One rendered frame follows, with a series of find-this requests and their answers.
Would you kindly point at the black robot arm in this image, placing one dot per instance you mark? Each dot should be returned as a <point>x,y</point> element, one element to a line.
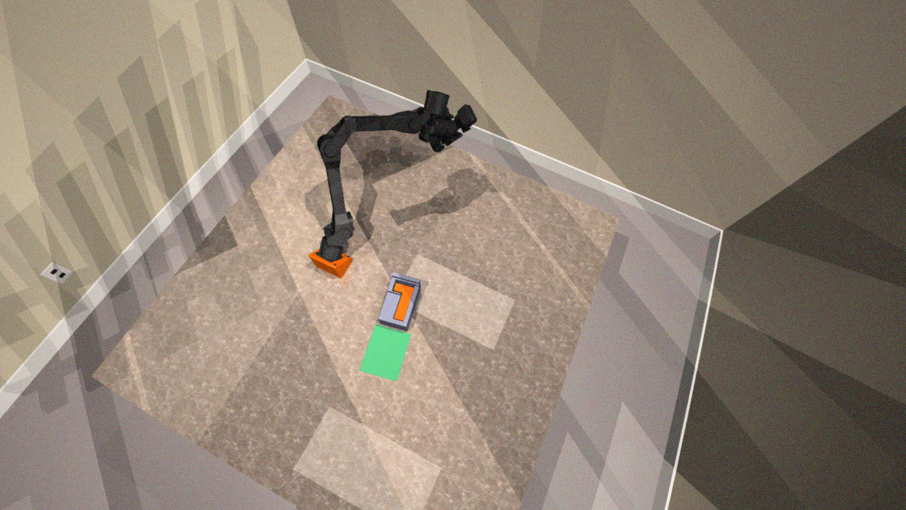
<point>423,119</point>

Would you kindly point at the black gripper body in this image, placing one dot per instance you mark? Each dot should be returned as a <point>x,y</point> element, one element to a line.
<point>465,117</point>

